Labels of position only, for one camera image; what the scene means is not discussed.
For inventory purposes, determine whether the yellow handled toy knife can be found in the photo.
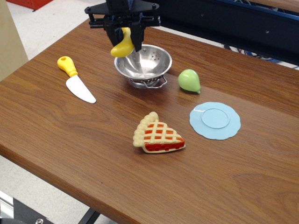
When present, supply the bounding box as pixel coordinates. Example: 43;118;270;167
57;56;96;104

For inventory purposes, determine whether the dark blue metal frame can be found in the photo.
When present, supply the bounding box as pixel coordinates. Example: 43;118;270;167
156;0;299;65

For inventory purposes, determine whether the toy cherry pie slice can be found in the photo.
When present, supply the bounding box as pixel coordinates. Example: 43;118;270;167
133;112;185;154

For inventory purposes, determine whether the beige cardboard panel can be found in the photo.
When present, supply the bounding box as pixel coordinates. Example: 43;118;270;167
0;0;28;80

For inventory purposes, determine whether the light blue toy plate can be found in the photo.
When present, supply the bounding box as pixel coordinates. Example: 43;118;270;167
189;102;241;140

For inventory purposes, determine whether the yellow toy banana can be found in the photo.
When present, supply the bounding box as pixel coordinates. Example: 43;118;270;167
110;28;135;57

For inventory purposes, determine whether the steel colander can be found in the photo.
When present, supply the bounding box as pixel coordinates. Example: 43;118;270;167
114;44;172;89

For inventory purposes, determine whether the blue cables bundle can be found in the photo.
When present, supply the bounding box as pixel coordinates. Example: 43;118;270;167
223;44;299;70

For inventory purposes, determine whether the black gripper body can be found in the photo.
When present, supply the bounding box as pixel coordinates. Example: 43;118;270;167
85;0;160;28

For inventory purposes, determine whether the green toy pear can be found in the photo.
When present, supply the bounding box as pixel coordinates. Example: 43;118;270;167
178;69;201;94

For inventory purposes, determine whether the black table leg frame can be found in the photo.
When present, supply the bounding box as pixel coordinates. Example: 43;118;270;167
0;191;101;224

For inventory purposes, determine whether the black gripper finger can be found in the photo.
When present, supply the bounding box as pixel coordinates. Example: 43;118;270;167
129;17;145;52
104;21;124;46

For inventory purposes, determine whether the red box on floor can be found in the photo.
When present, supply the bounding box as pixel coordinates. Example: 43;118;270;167
7;0;52;10

